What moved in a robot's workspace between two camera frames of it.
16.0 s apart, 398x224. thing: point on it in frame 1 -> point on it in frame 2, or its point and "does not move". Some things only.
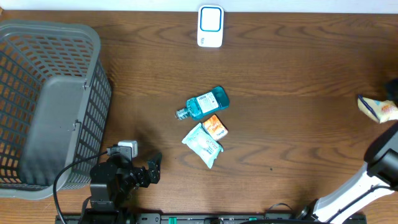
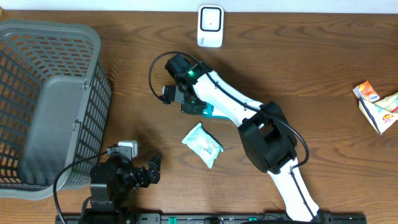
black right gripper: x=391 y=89 -> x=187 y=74
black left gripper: x=152 y=172 does not move
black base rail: x=225 y=218 does not move
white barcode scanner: x=210 y=26 does not move
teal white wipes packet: x=203 y=145 does not move
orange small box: x=214 y=127 -> x=365 y=91
